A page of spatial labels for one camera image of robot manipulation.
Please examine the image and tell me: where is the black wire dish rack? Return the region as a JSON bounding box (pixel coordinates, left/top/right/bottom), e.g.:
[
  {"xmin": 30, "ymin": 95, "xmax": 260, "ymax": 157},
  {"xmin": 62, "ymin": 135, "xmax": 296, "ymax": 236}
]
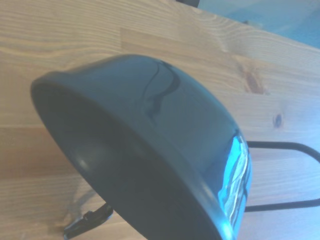
[{"xmin": 62, "ymin": 140, "xmax": 320, "ymax": 239}]

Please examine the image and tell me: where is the black stand base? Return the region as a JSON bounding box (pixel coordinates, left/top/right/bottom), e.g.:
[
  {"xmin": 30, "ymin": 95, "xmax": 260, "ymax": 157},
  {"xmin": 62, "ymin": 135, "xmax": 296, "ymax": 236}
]
[{"xmin": 175, "ymin": 0, "xmax": 201, "ymax": 9}]

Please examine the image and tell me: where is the dark glossy bowl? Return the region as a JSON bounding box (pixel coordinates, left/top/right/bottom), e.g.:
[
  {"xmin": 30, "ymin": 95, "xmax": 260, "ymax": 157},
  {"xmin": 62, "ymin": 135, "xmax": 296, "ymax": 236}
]
[{"xmin": 29, "ymin": 53, "xmax": 252, "ymax": 240}]

